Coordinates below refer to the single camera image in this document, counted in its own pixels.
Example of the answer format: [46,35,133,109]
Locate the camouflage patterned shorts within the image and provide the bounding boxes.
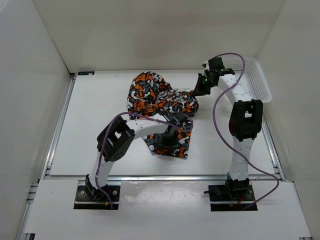
[127,71,199,159]

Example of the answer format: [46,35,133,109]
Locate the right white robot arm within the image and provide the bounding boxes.
[192,57,263,200]

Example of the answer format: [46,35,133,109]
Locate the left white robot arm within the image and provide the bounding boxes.
[85,110,194,202]

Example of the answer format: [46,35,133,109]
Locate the white plastic basket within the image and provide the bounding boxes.
[222,55,272,103]

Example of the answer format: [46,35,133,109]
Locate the dark blue label sticker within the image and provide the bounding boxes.
[77,71,95,76]

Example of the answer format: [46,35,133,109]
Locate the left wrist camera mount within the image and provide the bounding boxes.
[161,111,192,128]

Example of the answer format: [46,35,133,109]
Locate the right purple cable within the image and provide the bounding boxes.
[212,52,280,211]

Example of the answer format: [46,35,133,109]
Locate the purple cable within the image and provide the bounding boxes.
[94,111,195,210]
[212,52,280,211]

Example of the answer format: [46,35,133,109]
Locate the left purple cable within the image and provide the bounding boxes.
[94,111,195,210]

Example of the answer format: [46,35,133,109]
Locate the aluminium front rail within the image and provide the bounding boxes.
[44,174,283,182]

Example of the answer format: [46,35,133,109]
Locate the left aluminium side rail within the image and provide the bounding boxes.
[15,72,78,240]

